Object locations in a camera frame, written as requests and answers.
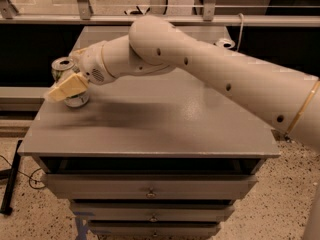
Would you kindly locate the blue pepsi can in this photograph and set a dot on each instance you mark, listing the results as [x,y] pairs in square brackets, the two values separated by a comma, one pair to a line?
[225,43]

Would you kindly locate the middle grey drawer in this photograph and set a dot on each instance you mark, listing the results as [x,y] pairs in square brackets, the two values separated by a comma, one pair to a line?
[153,212]

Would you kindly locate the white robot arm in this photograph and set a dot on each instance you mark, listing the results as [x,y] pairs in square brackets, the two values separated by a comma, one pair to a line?
[286,99]

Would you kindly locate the grey drawer cabinet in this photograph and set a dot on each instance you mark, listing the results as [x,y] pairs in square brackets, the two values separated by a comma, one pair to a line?
[169,124]

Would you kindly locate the black metal bar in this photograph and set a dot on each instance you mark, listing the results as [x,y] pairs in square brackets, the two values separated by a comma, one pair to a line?
[10,175]

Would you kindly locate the top grey drawer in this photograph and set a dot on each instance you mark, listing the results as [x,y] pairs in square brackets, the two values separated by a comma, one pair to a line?
[149,187]

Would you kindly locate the metal railing frame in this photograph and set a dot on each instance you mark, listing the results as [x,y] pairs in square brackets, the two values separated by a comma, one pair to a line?
[293,13]

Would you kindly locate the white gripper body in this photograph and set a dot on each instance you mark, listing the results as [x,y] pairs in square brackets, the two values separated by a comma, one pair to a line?
[90,63]

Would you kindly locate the bottom grey drawer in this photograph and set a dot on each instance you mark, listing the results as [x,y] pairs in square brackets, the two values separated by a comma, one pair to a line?
[153,229]

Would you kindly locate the grey drawer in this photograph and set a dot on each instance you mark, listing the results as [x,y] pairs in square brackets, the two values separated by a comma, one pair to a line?
[149,187]
[153,212]
[153,229]

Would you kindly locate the green white 7up can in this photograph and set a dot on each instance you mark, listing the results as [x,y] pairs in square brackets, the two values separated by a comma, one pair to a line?
[62,68]

